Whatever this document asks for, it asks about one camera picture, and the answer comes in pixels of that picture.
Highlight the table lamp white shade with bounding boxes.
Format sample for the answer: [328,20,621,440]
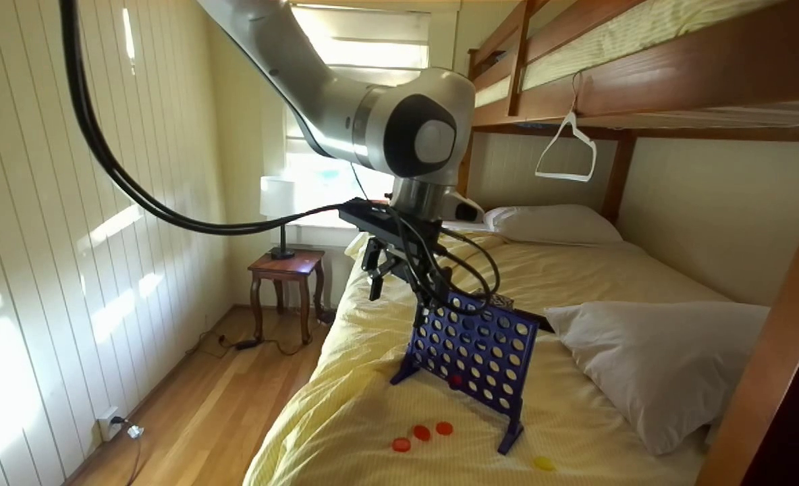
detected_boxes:
[258,174,302,264]

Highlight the white plastic clothes hanger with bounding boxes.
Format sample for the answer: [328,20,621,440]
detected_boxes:
[533,76,603,187]

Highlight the pale yellow bed sheet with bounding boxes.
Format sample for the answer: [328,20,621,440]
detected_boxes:
[240,228,734,486]

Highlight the blue connect four grid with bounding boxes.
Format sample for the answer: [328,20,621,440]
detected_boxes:
[389,286,547,457]

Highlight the bright window with blinds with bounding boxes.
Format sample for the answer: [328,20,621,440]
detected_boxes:
[282,2,463,228]

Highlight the flat white pillow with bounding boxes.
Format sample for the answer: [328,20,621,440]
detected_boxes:
[482,203,626,248]

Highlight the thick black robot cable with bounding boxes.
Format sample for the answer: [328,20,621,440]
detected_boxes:
[58,0,370,238]

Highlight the large white pillow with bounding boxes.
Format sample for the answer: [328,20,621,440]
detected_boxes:
[542,301,772,457]

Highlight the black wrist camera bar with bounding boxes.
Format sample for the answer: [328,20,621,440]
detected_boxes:
[336,197,421,238]

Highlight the bunk mattress pale yellow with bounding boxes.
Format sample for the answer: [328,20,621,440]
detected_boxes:
[472,0,785,109]

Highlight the wall outlet with plug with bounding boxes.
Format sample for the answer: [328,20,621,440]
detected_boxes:
[92,409,150,445]

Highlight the wooden bunk bed frame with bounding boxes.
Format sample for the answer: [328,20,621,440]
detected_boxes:
[452,0,799,486]

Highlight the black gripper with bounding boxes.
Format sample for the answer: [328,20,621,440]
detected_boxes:
[362,220,448,333]

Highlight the small wooden side table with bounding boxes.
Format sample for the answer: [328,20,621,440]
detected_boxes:
[246,248,329,349]

